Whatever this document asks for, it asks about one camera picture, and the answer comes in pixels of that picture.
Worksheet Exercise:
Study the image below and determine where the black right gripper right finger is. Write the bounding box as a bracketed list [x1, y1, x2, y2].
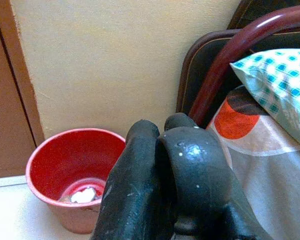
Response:
[164, 112, 273, 240]

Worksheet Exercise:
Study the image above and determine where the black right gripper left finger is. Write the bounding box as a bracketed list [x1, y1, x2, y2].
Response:
[89, 119, 177, 240]

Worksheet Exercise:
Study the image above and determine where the white crumpled paper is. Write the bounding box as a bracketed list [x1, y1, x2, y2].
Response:
[70, 187, 96, 204]

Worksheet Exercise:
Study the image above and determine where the dark padded headboard with piping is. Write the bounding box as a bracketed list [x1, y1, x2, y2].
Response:
[176, 26, 300, 121]

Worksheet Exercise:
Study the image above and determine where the red plastic bucket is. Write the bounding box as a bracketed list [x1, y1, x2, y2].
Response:
[25, 127, 127, 235]

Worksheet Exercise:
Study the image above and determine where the beige bedsheet with orange circle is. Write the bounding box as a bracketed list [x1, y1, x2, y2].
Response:
[206, 84, 300, 240]

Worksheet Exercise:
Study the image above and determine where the teal checkered white pillow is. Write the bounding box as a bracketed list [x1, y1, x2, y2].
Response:
[229, 48, 300, 152]

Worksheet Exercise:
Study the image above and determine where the dark stitched panel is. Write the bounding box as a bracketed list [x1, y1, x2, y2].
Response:
[227, 0, 300, 30]

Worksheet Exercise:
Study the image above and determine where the brown wooden door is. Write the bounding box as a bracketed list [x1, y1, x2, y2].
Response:
[0, 7, 37, 180]

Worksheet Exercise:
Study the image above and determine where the maroon metal bed frame tube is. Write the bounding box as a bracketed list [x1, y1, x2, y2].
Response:
[188, 3, 300, 129]

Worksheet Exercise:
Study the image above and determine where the brown wooden door frame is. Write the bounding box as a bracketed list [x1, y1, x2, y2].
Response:
[0, 0, 46, 147]

